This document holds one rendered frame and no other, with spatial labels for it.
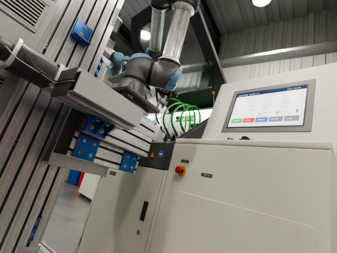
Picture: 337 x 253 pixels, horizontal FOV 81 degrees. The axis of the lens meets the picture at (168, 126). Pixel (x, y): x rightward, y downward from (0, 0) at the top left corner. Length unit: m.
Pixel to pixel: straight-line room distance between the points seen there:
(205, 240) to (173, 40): 0.89
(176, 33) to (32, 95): 0.66
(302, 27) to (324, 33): 0.59
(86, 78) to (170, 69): 0.46
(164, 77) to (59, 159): 0.55
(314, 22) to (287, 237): 6.74
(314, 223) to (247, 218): 0.20
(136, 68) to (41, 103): 0.41
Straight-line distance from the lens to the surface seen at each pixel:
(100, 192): 1.61
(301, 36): 7.00
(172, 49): 1.00
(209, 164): 0.97
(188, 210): 1.00
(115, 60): 1.43
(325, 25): 7.15
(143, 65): 0.96
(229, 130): 1.28
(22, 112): 0.85
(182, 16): 1.07
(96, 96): 0.61
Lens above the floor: 0.71
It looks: 16 degrees up
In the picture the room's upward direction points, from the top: 14 degrees clockwise
